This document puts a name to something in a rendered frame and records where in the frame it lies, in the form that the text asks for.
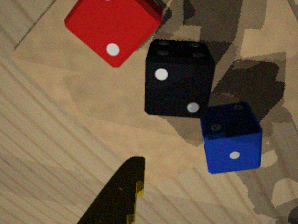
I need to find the tan flat mat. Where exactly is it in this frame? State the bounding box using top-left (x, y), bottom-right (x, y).
top-left (10, 0), bottom-right (298, 186)

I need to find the black die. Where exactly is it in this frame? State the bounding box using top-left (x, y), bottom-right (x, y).
top-left (144, 40), bottom-right (216, 118)

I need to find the red die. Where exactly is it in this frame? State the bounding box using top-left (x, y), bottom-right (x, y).
top-left (64, 0), bottom-right (163, 67)

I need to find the blue die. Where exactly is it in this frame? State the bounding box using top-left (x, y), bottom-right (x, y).
top-left (200, 101), bottom-right (263, 174)

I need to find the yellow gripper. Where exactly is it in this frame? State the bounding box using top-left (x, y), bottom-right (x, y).
top-left (77, 156), bottom-right (145, 224)

